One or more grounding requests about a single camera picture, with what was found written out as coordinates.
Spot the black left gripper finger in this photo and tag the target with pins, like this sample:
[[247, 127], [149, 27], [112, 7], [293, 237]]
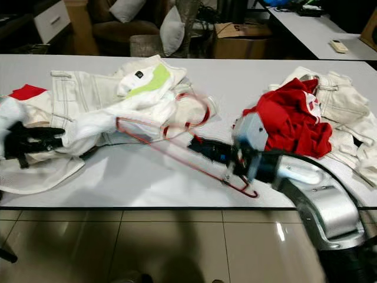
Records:
[[50, 145], [50, 133]]

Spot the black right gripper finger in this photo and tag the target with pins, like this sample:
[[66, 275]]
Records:
[[219, 158], [212, 145]]

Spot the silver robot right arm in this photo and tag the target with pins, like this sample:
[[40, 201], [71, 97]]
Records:
[[300, 174]]

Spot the white mesh cloth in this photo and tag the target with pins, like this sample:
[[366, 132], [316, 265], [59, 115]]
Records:
[[35, 180]]

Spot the red garment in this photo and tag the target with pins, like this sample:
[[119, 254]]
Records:
[[29, 92]]

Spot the red shirt with white print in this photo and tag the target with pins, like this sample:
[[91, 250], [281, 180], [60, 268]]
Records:
[[288, 127]]

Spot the brown cardboard box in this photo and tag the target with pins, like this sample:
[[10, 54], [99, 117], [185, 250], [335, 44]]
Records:
[[241, 46]]

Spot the white drawer unit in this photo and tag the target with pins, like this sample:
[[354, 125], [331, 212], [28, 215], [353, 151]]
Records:
[[52, 20]]

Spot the black table leg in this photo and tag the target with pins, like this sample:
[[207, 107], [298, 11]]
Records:
[[9, 257]]

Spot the grey pillow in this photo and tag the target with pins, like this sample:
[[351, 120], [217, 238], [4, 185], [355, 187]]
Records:
[[172, 32]]

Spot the brown armchair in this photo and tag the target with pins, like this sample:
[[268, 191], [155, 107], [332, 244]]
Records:
[[123, 32]]

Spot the white pillow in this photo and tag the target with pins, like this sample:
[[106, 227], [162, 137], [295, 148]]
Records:
[[126, 9]]

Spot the white remote control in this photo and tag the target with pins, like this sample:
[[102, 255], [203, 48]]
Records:
[[339, 46]]

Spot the black desktop device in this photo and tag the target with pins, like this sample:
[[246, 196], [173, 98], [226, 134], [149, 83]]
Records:
[[310, 10]]

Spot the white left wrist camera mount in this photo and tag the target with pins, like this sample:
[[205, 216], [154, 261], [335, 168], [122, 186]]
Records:
[[12, 115]]

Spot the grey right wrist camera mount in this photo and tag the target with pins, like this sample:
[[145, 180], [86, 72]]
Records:
[[250, 132]]

